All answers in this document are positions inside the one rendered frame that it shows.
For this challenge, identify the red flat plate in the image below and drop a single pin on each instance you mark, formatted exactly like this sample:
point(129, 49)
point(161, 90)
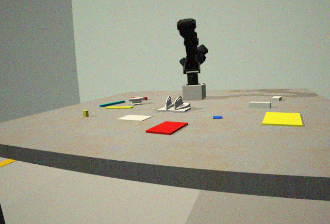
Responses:
point(167, 128)

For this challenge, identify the small yellow block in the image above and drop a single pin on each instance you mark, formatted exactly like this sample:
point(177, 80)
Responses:
point(85, 113)

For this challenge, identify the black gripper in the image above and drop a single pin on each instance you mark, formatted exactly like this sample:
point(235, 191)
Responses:
point(202, 50)

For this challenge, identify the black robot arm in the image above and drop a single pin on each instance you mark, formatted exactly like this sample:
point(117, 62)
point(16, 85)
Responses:
point(186, 29)

